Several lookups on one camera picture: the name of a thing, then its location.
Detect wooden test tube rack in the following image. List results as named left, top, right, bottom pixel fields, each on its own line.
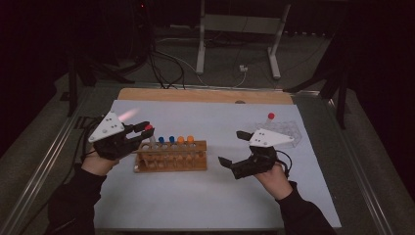
left=133, top=140, right=208, bottom=173

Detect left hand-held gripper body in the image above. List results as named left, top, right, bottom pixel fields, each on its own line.
left=87, top=111, right=142, bottom=162

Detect white table cover sheet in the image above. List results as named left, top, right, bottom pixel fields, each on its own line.
left=92, top=99, right=343, bottom=229

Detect dark equipment tower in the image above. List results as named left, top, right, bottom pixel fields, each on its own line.
left=128, top=0, right=155, bottom=63

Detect black cable bundle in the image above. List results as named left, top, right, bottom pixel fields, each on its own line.
left=148, top=45, right=187, bottom=90

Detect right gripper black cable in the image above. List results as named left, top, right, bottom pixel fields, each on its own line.
left=275, top=149, right=294, bottom=179

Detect clear plastic tube rack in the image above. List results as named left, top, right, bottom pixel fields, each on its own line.
left=254, top=118, right=303, bottom=149

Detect wooden table board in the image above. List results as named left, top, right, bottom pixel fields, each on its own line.
left=116, top=87, right=295, bottom=106

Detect white cable with plug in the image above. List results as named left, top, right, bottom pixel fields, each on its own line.
left=232, top=64, right=249, bottom=88

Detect black stand legs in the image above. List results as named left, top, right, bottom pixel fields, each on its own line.
left=67, top=55, right=135, bottom=118
left=283, top=28, right=348, bottom=130

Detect white metal stand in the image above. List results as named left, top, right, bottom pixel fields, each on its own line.
left=195, top=0, right=292, bottom=80

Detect person's right hand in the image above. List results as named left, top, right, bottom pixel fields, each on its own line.
left=254, top=162, right=294, bottom=201

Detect person's left hand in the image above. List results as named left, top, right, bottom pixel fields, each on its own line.
left=80, top=146, right=120, bottom=177

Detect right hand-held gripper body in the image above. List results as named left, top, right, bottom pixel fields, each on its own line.
left=229, top=127, right=295, bottom=180

